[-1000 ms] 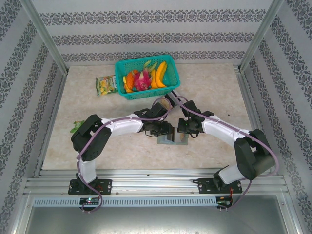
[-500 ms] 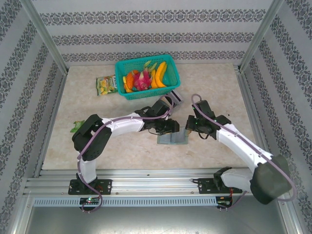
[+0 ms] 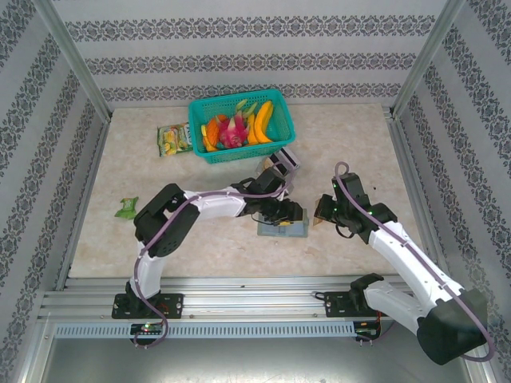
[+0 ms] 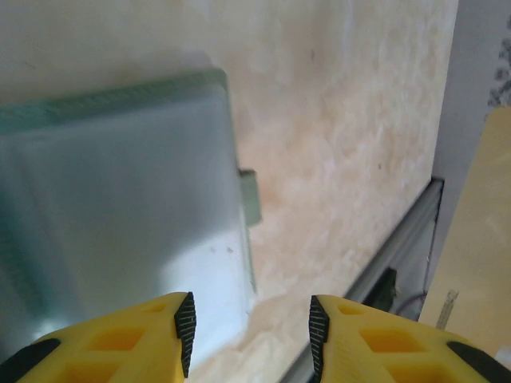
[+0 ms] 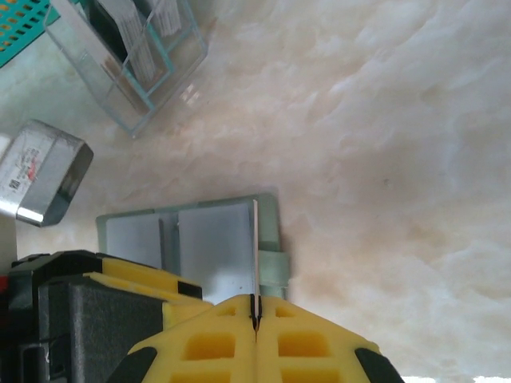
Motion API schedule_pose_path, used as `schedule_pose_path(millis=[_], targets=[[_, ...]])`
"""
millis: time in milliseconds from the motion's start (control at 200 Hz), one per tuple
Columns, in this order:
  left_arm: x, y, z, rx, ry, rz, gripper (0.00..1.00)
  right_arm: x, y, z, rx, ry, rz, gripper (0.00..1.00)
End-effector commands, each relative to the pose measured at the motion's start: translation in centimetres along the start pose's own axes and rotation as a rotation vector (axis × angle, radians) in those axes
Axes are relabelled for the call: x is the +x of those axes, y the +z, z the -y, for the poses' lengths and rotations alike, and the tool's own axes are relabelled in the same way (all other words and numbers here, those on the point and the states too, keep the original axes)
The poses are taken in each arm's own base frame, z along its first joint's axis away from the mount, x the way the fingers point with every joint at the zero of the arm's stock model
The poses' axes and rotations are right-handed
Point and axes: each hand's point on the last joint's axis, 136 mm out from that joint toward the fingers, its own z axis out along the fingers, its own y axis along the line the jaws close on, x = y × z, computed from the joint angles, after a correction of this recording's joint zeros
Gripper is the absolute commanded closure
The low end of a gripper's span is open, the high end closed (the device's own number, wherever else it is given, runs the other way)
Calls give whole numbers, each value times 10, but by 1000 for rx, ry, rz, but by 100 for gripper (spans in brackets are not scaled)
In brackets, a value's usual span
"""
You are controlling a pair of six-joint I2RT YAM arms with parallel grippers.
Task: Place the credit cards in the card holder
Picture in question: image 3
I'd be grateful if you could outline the large yellow toy banana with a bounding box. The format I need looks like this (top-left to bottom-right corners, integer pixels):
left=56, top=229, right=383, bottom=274
left=250, top=101, right=276, bottom=144

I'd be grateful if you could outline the grey card box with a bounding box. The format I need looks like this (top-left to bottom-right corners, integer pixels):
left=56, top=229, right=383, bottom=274
left=256, top=207, right=311, bottom=239

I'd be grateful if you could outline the white card with black stripe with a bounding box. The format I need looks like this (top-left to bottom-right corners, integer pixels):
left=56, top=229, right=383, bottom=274
left=267, top=154, right=288, bottom=176
left=279, top=147, right=301, bottom=171

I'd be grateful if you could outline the clear acrylic card stand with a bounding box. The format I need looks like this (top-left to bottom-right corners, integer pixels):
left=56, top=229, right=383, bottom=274
left=256, top=146, right=303, bottom=183

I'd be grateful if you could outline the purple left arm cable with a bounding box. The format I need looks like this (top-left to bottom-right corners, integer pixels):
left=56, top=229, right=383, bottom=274
left=133, top=169, right=299, bottom=352

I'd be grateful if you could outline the grey sheet metal panel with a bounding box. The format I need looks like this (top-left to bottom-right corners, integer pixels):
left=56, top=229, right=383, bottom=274
left=39, top=337, right=488, bottom=383

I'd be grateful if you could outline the aluminium frame post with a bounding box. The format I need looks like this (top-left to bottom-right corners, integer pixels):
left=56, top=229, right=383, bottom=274
left=32, top=0, right=113, bottom=123
left=390, top=0, right=468, bottom=119

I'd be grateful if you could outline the small green candy packet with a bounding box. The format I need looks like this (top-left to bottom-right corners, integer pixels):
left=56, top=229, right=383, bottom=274
left=114, top=196, right=140, bottom=219

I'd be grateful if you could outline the aluminium front rail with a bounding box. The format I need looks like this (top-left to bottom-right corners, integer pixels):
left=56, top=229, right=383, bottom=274
left=38, top=274, right=476, bottom=320

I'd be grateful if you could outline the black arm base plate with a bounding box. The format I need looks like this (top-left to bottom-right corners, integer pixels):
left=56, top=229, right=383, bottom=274
left=111, top=293, right=185, bottom=320
left=323, top=290, right=397, bottom=319

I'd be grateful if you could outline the slotted grey cable duct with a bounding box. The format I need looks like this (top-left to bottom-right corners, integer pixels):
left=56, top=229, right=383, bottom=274
left=53, top=322, right=356, bottom=339

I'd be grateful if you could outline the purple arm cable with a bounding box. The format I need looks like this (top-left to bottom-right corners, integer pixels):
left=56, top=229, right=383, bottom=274
left=133, top=169, right=299, bottom=352
left=333, top=161, right=496, bottom=362

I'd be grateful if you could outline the orange toy mango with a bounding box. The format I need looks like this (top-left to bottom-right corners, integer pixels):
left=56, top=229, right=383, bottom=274
left=205, top=115, right=221, bottom=145

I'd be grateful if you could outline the teal plastic basket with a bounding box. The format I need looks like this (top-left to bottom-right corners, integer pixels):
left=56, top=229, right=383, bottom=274
left=187, top=88, right=297, bottom=167

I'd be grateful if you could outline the small yellow toy banana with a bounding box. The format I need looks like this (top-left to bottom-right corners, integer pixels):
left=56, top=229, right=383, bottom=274
left=244, top=114, right=260, bottom=145

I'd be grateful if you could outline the green yellow snack packet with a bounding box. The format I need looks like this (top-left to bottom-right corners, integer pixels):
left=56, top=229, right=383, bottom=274
left=156, top=121, right=193, bottom=158

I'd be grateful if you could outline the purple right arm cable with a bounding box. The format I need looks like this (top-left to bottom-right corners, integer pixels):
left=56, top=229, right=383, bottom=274
left=333, top=161, right=496, bottom=362

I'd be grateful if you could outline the pink toy dragon fruit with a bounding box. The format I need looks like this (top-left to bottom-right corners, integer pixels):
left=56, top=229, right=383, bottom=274
left=217, top=111, right=252, bottom=150

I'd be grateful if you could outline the aluminium side rail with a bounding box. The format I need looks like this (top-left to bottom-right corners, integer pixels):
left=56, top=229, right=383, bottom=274
left=54, top=119, right=113, bottom=291
left=383, top=105, right=454, bottom=287

